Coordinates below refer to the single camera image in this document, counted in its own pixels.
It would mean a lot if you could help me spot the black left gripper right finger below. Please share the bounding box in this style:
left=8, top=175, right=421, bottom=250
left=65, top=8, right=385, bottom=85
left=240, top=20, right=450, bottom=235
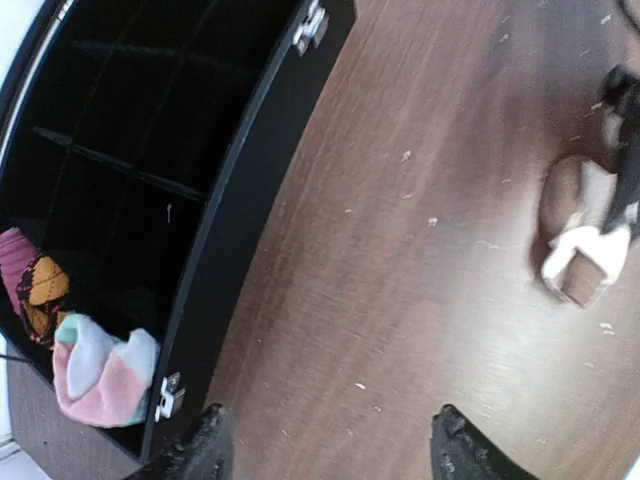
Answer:
left=430, top=404, right=537, bottom=480

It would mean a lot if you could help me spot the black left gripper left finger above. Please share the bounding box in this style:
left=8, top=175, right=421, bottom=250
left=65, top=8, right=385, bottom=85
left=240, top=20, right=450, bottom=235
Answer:
left=126, top=403, right=234, bottom=480

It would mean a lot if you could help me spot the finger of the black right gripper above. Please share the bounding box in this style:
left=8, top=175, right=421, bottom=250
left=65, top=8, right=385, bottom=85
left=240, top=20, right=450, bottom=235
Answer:
left=600, top=64, right=639, bottom=235

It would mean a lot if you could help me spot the pink mint patterned sock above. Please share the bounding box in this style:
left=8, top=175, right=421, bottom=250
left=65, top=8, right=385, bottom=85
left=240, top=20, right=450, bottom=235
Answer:
left=52, top=313, right=160, bottom=429

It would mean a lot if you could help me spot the beige striped sock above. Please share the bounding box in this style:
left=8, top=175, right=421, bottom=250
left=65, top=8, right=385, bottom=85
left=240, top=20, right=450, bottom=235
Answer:
left=538, top=155, right=639, bottom=309

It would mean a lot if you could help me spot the maroon yellow argyle sock roll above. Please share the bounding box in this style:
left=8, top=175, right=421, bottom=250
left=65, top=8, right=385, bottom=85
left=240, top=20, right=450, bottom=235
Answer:
left=1, top=227, right=70, bottom=350

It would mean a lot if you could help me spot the black compartment storage box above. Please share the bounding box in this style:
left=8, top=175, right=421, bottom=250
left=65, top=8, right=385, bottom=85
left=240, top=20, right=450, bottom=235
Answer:
left=1, top=1, right=356, bottom=464

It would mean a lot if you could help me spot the thin black cable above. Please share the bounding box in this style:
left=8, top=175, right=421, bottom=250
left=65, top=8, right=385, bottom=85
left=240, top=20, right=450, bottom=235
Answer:
left=0, top=352, right=44, bottom=369

